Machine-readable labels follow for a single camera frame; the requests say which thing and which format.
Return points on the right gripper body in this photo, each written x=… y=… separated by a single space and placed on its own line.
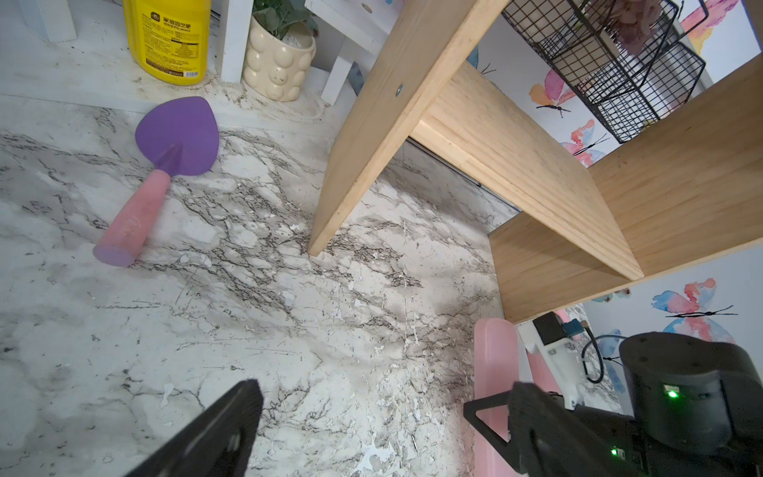
x=618 y=452

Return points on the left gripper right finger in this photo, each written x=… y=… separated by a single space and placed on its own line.
x=552 y=441

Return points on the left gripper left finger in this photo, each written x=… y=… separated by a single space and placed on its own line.
x=217 y=443

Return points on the pink case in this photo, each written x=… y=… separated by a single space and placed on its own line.
x=544 y=330
x=496 y=368

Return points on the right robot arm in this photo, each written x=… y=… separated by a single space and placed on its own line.
x=697 y=412

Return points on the wooden two-tier shelf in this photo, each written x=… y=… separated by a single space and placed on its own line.
x=686 y=190

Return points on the white step shelf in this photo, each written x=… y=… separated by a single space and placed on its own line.
x=52 y=20

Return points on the purple pink toy shovel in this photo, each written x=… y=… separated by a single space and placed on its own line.
x=179 y=138

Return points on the cream potted plant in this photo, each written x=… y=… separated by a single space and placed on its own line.
x=281 y=48

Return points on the yellow bottle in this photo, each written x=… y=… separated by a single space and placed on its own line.
x=169 y=39

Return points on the pale pink flowers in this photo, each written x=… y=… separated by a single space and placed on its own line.
x=633 y=22

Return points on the white small stool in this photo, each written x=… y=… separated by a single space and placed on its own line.
x=350 y=37

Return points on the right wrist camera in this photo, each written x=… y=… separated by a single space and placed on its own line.
x=564 y=360

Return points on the black wire basket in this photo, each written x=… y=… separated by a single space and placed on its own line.
x=626 y=93

